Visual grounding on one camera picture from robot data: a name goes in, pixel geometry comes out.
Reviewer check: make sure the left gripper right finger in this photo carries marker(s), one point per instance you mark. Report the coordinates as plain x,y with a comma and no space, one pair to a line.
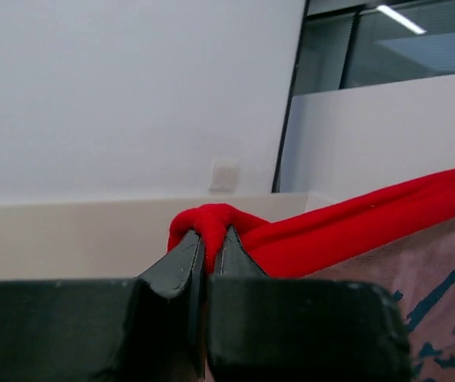
231,321

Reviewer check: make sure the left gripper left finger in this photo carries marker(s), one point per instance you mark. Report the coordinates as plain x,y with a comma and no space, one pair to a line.
163,336

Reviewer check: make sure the red printed pillowcase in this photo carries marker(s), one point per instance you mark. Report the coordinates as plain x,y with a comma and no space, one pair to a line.
401,237

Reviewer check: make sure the glass office partition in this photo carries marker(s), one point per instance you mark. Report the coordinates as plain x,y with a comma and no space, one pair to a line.
353,44

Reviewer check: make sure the white wall switch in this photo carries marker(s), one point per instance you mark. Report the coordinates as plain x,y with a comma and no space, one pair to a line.
224,175

